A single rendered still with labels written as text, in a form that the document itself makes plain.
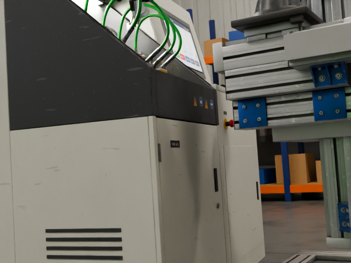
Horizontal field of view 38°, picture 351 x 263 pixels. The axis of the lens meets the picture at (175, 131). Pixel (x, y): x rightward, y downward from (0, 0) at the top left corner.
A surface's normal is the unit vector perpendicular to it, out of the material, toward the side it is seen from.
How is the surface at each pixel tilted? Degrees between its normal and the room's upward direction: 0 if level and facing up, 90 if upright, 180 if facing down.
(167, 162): 90
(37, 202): 90
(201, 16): 90
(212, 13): 90
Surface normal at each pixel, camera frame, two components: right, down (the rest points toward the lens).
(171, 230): 0.92, -0.08
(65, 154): -0.39, -0.04
